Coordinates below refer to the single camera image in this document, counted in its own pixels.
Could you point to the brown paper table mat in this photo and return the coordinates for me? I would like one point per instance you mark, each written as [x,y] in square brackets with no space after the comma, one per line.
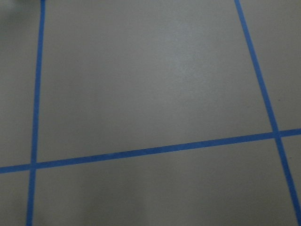
[150,112]

